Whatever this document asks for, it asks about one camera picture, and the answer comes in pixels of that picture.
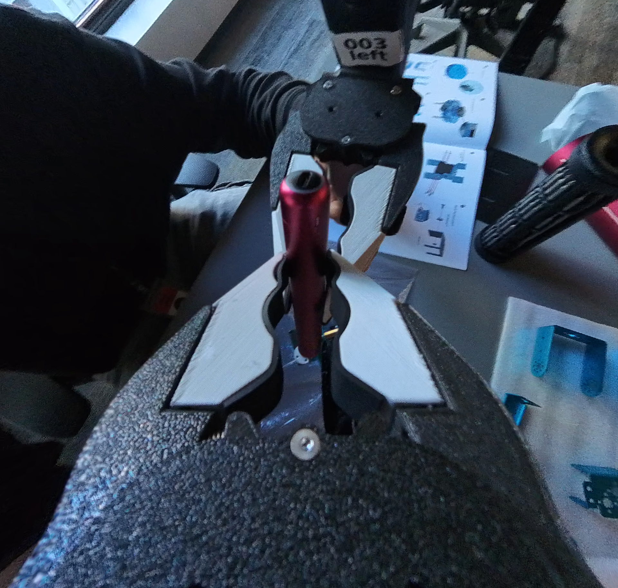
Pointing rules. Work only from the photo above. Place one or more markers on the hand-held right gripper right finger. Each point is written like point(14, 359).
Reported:
point(386, 356)

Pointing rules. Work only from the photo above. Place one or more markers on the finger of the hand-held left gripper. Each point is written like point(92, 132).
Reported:
point(374, 201)
point(277, 230)

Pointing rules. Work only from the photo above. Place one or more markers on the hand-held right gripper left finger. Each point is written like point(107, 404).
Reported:
point(227, 356)

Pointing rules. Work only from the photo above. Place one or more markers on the red metal screwdriver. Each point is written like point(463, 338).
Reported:
point(306, 259)

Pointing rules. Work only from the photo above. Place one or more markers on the person's left forearm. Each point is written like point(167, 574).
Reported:
point(231, 110)

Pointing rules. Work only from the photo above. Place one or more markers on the grey desk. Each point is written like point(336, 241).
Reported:
point(454, 303)

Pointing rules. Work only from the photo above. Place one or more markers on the person's left hand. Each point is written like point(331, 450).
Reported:
point(340, 196)

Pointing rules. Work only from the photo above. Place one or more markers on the person's grey trousers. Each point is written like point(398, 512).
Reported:
point(207, 216)

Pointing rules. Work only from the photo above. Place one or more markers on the grey chair armrest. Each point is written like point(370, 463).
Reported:
point(198, 175)

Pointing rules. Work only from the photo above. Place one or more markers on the open instruction booklet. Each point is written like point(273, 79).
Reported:
point(463, 240)

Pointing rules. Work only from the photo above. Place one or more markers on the black office chair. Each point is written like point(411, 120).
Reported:
point(463, 32)

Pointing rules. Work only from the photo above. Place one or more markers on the black flat plate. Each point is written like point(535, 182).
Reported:
point(507, 182)

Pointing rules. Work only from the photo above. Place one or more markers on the black slotted tube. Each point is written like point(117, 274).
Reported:
point(540, 201)

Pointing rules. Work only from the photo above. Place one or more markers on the white foam sheet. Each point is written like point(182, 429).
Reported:
point(540, 433)

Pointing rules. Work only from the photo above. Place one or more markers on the crumpled white tissue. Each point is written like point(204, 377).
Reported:
point(579, 110)

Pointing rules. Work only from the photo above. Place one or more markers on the red metal tube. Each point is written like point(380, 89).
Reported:
point(603, 225)

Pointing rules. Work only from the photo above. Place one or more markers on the small blue angle bracket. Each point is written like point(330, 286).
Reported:
point(517, 409)

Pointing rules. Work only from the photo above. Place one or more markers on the large blue U bracket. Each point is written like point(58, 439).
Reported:
point(591, 370)

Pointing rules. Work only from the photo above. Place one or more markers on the blue perforated bracket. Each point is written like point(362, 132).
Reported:
point(601, 498)

